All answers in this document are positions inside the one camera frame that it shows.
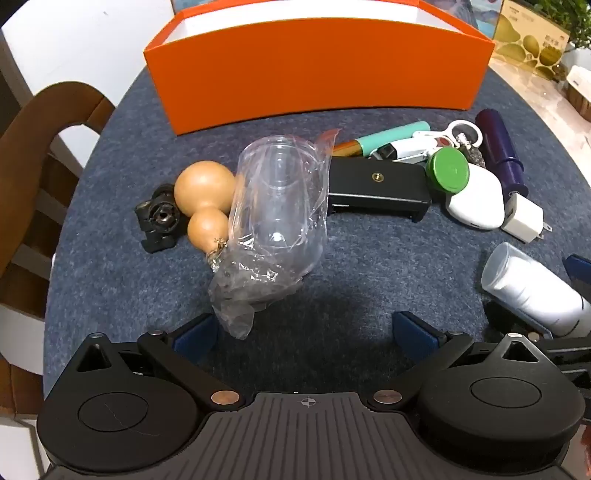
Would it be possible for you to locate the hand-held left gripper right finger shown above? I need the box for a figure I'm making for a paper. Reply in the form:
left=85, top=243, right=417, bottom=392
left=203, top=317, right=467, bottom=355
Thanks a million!
left=367, top=310, right=550, bottom=411

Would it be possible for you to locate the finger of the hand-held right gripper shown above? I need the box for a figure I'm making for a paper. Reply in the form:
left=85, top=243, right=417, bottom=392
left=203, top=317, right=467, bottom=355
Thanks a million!
left=564, top=255, right=591, bottom=284
left=484, top=302, right=591, bottom=384

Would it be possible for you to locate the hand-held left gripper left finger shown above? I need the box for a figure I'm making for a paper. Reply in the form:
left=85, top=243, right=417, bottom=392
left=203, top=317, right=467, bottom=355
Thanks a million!
left=69, top=314, right=243, bottom=411

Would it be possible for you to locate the white plastic bottle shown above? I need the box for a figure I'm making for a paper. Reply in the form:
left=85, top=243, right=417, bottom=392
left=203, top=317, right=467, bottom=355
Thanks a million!
left=481, top=242, right=591, bottom=337

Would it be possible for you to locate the white charger adapter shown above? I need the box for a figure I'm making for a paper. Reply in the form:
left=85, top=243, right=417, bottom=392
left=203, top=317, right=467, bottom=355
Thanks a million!
left=500, top=193, right=553, bottom=243

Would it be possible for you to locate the white oval case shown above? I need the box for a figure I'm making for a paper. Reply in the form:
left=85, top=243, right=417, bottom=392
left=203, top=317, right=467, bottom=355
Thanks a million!
left=444, top=164, right=505, bottom=230

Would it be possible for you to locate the black ball head mount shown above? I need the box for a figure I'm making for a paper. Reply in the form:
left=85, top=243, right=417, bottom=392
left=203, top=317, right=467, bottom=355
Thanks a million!
left=134, top=183, right=180, bottom=253

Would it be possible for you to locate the black rectangular plate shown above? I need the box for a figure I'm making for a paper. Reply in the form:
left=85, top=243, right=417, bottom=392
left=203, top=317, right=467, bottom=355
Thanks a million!
left=325, top=157, right=432, bottom=223

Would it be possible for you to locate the tan wooden gourd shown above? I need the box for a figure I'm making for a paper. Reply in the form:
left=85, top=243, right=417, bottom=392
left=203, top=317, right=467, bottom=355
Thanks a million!
left=174, top=161, right=237, bottom=273

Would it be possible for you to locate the clear plastic cup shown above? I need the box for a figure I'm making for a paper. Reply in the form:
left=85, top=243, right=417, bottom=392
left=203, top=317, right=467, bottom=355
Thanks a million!
left=208, top=130, right=342, bottom=341

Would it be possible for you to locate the white and black shaver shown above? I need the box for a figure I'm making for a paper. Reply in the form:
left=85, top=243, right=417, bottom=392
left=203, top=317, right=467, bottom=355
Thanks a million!
left=367, top=137, right=439, bottom=163

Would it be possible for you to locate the teal tube with gold cap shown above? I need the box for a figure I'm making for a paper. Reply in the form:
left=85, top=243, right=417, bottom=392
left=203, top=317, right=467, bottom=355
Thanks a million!
left=332, top=121, right=431, bottom=158

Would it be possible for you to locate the orange storage box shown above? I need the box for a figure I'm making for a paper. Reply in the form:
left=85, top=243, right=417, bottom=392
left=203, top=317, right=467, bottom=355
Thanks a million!
left=143, top=0, right=496, bottom=136

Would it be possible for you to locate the blue-grey table mat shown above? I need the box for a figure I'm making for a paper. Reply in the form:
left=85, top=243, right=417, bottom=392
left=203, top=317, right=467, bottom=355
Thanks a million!
left=44, top=69, right=591, bottom=402

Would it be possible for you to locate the purple bottle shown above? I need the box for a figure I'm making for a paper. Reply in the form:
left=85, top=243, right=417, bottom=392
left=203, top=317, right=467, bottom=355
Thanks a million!
left=475, top=108, right=528, bottom=199

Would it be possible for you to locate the green round lid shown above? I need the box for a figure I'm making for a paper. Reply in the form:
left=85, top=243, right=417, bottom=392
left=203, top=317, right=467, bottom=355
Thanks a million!
left=426, top=148, right=470, bottom=195

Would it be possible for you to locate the white container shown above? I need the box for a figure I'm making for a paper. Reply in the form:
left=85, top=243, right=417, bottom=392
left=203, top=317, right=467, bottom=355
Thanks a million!
left=568, top=65, right=591, bottom=93

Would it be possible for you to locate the yellow printed box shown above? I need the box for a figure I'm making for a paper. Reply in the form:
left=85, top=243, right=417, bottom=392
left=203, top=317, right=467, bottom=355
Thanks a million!
left=489, top=0, right=573, bottom=81

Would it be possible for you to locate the green potted plant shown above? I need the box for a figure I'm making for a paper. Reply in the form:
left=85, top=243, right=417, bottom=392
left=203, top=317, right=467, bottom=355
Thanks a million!
left=536, top=0, right=591, bottom=51

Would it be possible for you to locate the brown wooden chair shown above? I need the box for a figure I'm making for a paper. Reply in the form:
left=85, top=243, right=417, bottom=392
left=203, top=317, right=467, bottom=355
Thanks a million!
left=0, top=82, right=116, bottom=416

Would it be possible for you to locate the mountain print gift box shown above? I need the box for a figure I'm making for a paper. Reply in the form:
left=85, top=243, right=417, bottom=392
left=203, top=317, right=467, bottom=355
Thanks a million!
left=455, top=0, right=504, bottom=28

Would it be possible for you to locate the dark keychain charm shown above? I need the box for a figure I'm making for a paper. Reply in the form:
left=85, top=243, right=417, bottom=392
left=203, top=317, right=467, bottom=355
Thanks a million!
left=455, top=134, right=488, bottom=167

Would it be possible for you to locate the white ring magnifier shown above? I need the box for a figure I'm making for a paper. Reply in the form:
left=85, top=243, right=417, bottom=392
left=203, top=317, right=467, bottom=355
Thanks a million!
left=412, top=119, right=484, bottom=151

